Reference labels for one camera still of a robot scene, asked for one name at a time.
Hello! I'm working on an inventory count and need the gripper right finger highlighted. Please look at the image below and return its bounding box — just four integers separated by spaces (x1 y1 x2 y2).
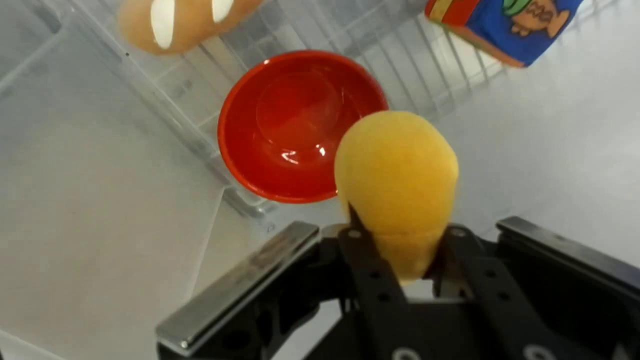
425 216 640 360

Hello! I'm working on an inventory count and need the yellow soft ball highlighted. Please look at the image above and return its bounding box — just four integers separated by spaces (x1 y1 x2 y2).
334 110 460 285

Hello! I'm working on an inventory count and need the colourful soft cube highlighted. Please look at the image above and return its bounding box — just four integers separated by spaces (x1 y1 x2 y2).
424 0 586 68

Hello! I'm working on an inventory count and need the clear plastic bin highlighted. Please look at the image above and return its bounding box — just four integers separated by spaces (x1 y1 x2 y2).
0 0 506 221

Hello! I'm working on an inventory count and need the toy bread loaf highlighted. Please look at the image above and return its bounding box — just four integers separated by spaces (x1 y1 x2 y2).
117 0 266 56

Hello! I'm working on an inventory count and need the red bowl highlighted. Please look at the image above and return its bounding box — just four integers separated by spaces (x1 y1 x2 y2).
217 50 390 204

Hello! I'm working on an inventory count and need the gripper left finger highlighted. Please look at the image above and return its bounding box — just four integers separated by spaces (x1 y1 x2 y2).
156 204 422 360

